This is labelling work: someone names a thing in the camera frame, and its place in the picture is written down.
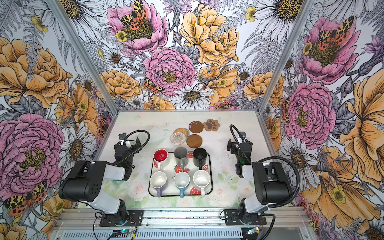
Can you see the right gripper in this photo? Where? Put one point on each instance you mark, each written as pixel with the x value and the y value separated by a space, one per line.
pixel 237 146

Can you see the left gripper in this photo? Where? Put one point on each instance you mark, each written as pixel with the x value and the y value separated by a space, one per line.
pixel 132 144

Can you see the paw shaped wooden coaster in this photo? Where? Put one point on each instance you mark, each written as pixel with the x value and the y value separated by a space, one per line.
pixel 211 125

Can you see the plain round wooden coaster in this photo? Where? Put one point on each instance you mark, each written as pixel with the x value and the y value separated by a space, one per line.
pixel 194 141

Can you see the scratched dark wooden coaster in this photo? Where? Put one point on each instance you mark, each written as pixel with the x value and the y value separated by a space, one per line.
pixel 196 127

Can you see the multicolour braided coaster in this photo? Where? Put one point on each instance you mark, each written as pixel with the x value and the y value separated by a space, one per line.
pixel 178 139

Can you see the woven rattan coaster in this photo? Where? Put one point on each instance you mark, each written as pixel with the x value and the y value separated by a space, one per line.
pixel 183 131

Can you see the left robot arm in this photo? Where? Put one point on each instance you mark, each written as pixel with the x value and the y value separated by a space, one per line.
pixel 84 182

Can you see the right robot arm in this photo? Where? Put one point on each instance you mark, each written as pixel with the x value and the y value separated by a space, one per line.
pixel 270 183

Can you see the red interior mug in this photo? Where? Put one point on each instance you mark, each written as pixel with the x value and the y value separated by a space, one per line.
pixel 161 158

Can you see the black mug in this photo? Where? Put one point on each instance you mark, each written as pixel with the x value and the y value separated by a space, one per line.
pixel 199 157

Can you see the grey mug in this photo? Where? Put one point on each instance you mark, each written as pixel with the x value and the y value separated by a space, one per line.
pixel 181 157

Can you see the strawberry print serving tray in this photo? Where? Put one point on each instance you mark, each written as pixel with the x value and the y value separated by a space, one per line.
pixel 172 169

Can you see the green circuit board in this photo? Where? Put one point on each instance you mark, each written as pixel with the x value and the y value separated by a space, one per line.
pixel 124 233

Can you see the white mug purple handle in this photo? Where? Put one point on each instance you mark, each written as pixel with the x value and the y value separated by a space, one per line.
pixel 158 181

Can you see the white mug blue handle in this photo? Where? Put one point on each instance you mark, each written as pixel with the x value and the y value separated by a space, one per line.
pixel 182 181

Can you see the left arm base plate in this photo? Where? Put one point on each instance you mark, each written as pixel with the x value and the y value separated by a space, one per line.
pixel 134 218

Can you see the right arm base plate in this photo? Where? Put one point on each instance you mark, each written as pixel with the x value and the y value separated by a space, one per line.
pixel 235 218

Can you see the aluminium front rail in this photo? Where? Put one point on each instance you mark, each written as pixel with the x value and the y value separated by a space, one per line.
pixel 168 218

